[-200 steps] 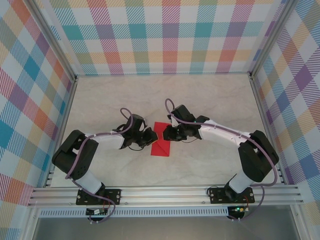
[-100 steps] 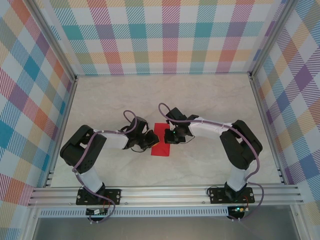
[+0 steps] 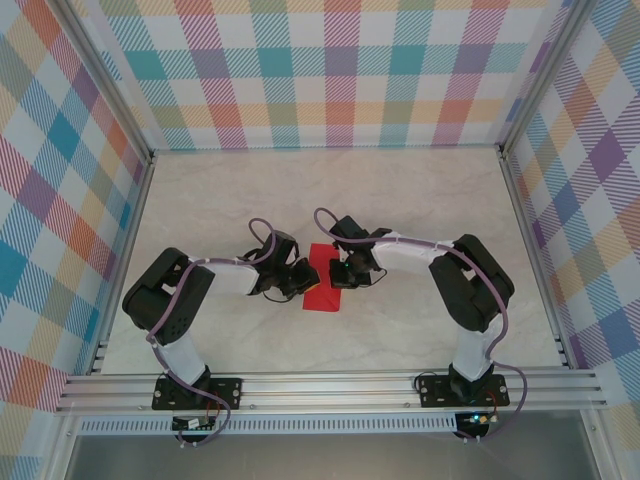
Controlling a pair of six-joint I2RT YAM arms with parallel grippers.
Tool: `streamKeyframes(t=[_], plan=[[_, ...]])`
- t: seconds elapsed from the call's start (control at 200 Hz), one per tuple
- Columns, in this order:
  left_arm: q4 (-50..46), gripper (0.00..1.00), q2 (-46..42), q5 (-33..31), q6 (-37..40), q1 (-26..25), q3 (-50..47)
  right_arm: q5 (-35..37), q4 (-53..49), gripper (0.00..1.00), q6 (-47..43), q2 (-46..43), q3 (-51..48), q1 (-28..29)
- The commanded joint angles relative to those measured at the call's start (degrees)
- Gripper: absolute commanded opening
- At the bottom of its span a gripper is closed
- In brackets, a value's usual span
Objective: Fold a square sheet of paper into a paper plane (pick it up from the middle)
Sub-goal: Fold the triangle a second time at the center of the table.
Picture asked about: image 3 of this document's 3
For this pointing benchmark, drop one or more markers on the aluminium mounting rail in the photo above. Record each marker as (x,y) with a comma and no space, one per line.
(325,392)

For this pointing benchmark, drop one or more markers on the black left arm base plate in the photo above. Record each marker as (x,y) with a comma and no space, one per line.
(227,392)

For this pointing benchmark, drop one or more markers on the red paper sheet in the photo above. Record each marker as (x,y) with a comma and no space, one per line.
(320,300)

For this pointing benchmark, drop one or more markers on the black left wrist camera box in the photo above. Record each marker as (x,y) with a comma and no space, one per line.
(281,247)

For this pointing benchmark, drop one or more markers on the aluminium side rail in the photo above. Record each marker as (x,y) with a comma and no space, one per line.
(122,265)
(535,260)

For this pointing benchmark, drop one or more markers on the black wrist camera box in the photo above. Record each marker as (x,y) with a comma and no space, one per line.
(281,247)
(350,229)

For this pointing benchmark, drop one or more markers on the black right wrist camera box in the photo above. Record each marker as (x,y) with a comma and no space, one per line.
(350,229)

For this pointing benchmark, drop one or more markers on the black controller board green light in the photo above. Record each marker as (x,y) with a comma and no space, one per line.
(477,419)

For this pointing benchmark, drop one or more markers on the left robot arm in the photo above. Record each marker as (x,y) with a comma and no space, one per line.
(165,300)

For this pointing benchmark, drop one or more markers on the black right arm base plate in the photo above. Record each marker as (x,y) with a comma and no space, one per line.
(435,392)

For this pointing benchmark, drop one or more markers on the aluminium frame post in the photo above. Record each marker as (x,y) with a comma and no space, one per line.
(105,80)
(550,75)

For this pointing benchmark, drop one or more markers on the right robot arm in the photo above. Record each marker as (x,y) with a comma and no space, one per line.
(475,295)

